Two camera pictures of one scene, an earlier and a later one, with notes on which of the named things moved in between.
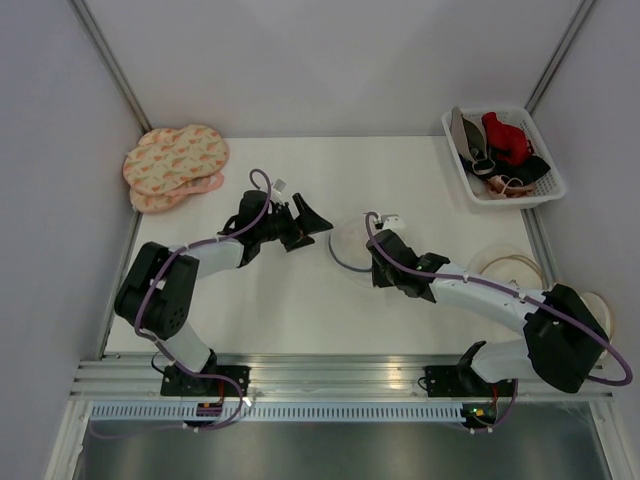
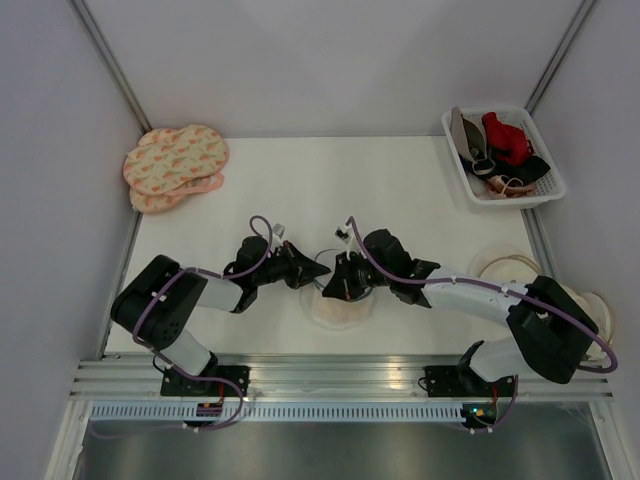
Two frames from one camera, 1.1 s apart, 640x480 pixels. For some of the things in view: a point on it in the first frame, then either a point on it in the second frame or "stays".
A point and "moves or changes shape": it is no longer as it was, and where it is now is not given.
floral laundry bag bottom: (154, 203) stays
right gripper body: (383, 277) → (365, 276)
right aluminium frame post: (546, 76) stays
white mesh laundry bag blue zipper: (349, 251) moves or changes shape
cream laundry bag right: (601, 310) stays
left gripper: (307, 223) → (302, 269)
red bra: (510, 143) stays
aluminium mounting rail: (307, 377) stays
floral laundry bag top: (165, 159) stays
